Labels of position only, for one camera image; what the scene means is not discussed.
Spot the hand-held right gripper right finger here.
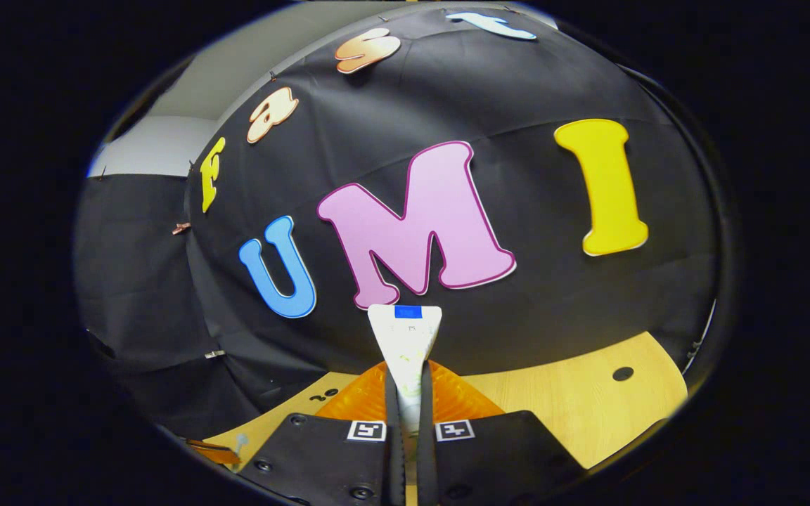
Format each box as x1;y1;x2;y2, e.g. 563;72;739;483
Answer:
416;360;585;506

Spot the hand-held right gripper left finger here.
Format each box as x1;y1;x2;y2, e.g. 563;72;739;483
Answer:
236;360;407;506

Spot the black backdrop cloth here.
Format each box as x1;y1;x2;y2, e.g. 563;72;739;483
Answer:
73;4;722;440

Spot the white toothpaste tube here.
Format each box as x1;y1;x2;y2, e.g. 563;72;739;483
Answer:
367;304;443;433

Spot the wooden desktop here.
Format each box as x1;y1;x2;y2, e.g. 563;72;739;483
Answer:
201;332;688;473

